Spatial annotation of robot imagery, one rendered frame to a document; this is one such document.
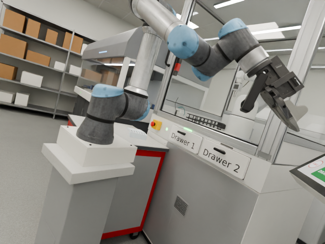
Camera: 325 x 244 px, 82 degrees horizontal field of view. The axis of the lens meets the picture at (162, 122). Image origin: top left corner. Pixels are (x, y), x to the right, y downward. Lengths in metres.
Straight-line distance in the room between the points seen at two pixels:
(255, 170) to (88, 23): 5.01
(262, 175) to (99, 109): 0.76
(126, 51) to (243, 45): 1.37
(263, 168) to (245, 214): 0.23
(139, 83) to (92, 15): 4.69
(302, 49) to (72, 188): 1.08
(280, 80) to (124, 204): 1.16
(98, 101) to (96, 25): 4.74
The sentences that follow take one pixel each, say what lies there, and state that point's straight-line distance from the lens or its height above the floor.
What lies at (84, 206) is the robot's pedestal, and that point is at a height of 0.59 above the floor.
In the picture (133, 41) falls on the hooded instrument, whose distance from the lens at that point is 1.88.
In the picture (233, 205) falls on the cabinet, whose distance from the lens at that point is 1.06.
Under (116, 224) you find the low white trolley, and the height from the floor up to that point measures 0.19.
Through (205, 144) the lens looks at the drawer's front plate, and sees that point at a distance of 1.13.
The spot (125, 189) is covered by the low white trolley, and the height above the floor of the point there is 0.44.
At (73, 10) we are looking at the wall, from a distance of 5.43.
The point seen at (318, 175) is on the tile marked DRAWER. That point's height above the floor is 0.99.
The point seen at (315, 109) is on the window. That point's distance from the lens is 1.29.
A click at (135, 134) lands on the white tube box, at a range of 1.36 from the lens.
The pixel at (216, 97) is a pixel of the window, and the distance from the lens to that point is 1.19.
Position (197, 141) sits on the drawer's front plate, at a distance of 1.17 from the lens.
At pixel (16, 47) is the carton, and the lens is 4.86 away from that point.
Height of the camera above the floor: 1.06
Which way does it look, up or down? 6 degrees down
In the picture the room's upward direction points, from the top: 17 degrees clockwise
